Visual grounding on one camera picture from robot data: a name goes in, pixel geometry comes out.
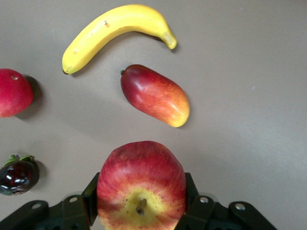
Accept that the yellow banana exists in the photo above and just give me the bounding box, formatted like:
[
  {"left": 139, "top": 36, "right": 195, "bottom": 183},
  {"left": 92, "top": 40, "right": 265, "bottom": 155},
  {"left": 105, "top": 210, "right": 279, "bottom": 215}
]
[{"left": 61, "top": 4, "right": 178, "bottom": 75}]

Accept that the red and yellow mango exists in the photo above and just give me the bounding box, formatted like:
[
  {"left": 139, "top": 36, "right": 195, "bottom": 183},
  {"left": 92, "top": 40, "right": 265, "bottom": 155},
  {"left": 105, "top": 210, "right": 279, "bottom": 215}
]
[{"left": 119, "top": 64, "right": 191, "bottom": 128}]

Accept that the red and yellow apple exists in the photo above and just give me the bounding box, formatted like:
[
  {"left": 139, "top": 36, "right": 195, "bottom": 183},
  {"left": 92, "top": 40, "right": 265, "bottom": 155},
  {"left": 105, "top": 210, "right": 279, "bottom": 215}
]
[{"left": 96, "top": 140, "right": 187, "bottom": 230}]

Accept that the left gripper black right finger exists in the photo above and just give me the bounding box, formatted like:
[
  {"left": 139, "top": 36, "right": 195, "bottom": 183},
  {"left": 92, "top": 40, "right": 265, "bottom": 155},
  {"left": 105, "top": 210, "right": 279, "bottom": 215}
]
[{"left": 176, "top": 172, "right": 278, "bottom": 230}]

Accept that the red round peach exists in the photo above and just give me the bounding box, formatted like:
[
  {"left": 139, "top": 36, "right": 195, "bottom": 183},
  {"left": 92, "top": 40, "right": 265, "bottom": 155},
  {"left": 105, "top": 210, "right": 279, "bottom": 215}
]
[{"left": 0, "top": 68, "right": 34, "bottom": 118}]

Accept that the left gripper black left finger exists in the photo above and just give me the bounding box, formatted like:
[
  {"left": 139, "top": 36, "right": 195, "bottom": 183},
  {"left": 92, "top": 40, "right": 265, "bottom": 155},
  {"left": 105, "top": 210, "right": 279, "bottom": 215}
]
[{"left": 0, "top": 172, "right": 100, "bottom": 230}]

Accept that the dark purple mangosteen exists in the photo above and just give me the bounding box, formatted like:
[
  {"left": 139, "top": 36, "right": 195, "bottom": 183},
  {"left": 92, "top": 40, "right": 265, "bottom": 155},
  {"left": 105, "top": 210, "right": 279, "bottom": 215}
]
[{"left": 0, "top": 154, "right": 40, "bottom": 196}]

